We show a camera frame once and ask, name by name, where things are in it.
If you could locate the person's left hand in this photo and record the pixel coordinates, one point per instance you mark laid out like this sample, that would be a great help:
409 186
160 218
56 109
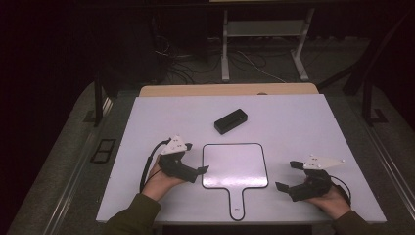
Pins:
160 184

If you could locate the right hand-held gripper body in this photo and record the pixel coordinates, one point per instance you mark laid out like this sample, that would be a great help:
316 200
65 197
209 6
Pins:
311 186

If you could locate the black whiteboard eraser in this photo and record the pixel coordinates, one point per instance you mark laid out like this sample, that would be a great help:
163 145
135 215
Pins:
230 121

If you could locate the person's right hand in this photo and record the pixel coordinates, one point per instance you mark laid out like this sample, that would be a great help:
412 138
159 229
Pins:
331 203

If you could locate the white paddle-shaped whiteboard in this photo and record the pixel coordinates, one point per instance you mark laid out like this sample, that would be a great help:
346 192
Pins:
235 164

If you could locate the wooden table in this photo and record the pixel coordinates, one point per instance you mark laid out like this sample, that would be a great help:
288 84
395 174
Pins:
228 89

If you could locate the white metal stand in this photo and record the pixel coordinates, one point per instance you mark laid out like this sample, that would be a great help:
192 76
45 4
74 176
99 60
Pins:
225 49

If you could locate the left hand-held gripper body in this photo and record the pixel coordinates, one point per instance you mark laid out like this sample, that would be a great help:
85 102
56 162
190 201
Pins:
177 168

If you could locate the black metal stand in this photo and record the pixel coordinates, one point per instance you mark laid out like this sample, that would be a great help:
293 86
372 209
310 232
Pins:
368 98
98 98

